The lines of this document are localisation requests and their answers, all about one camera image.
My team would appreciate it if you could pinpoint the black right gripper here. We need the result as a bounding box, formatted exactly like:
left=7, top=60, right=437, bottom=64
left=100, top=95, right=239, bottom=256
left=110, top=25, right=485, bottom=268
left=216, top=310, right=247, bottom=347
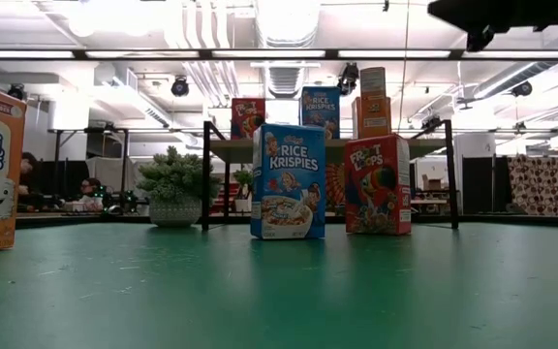
left=427, top=0, right=558, bottom=52

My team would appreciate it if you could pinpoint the blue Rice Krispies cereal box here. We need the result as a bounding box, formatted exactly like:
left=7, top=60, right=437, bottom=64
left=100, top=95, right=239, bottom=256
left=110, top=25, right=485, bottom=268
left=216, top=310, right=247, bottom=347
left=299, top=85, right=342, bottom=142
left=250, top=123, right=327, bottom=241

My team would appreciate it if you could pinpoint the red Froot Loops cereal box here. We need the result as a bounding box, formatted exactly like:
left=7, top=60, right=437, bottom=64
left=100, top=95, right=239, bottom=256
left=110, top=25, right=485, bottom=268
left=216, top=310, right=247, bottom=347
left=231, top=97, right=267, bottom=142
left=344, top=134, right=413, bottom=237

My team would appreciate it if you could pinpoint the black-framed wooden shelf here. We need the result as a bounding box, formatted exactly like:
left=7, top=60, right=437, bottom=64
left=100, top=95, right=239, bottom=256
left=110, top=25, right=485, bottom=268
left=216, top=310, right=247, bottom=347
left=202, top=118, right=459, bottom=232

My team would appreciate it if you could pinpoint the black hanging ceiling device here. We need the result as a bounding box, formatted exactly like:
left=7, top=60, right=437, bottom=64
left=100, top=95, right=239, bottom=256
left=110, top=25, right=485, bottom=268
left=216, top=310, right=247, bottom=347
left=337, top=61, right=360, bottom=96

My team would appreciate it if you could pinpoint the black partition panel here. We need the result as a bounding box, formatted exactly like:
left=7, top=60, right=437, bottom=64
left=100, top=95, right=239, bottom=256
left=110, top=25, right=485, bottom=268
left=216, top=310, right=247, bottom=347
left=461, top=154, right=509, bottom=215

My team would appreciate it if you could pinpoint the brown spotted white cloth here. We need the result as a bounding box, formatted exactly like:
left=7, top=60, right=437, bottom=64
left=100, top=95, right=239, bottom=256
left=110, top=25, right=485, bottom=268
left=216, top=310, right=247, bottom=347
left=506, top=153, right=558, bottom=217

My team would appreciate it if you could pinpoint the orange patterned backdrop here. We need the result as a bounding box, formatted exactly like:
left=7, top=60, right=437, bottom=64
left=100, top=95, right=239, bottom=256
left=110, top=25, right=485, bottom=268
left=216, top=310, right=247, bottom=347
left=325, top=162, right=348, bottom=215

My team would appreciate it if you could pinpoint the small leafy potted plant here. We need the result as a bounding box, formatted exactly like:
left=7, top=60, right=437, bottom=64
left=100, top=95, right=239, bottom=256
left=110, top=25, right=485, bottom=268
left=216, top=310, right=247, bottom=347
left=232, top=169, right=254, bottom=214

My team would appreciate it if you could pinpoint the succulent plant in white pot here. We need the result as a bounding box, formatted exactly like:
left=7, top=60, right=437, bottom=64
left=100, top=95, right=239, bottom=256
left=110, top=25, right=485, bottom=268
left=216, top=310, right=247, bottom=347
left=136, top=144, right=223, bottom=229

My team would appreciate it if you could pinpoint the green table mat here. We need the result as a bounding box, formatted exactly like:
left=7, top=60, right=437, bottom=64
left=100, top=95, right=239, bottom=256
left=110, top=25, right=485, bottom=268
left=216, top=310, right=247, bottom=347
left=0, top=222, right=558, bottom=349

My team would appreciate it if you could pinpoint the white draped cloth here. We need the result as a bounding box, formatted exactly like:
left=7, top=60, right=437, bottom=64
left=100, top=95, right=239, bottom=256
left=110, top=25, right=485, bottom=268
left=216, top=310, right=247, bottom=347
left=85, top=155, right=140, bottom=193

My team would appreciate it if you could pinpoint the background robot with green lights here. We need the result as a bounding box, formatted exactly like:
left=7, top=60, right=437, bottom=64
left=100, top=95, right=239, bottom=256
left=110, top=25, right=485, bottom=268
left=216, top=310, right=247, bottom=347
left=99, top=188, right=140, bottom=215

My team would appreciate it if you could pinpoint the person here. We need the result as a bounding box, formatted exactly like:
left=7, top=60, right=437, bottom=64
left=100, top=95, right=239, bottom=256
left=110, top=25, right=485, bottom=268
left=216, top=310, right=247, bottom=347
left=15, top=151, right=39, bottom=210
left=77, top=176, right=105, bottom=212

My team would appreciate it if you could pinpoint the black overhead frame bar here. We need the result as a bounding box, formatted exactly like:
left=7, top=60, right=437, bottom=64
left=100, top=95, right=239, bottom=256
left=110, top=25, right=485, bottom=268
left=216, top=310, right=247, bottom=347
left=0, top=47, right=558, bottom=62

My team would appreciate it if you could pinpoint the black metal rack frame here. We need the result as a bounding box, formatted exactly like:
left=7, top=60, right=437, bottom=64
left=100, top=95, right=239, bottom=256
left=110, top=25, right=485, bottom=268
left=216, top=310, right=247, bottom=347
left=48, top=126, right=131, bottom=217

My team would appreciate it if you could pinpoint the black table frame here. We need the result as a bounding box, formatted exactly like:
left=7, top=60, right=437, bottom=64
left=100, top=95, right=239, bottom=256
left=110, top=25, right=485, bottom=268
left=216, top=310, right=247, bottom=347
left=15, top=214, right=558, bottom=230

